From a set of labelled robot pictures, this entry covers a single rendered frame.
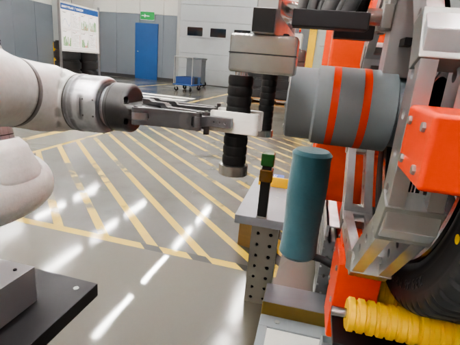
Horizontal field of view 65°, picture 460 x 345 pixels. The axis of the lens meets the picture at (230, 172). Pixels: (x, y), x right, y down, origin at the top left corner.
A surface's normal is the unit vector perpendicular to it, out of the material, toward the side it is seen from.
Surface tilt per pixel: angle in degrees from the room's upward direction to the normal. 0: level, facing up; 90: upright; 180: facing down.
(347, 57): 90
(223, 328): 0
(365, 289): 90
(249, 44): 90
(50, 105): 98
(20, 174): 76
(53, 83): 70
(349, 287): 90
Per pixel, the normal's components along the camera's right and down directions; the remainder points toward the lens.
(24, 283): 0.96, 0.15
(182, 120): -0.15, 0.27
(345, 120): -0.24, 0.44
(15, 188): 0.89, -0.18
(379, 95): -0.16, -0.18
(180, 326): 0.08, -0.95
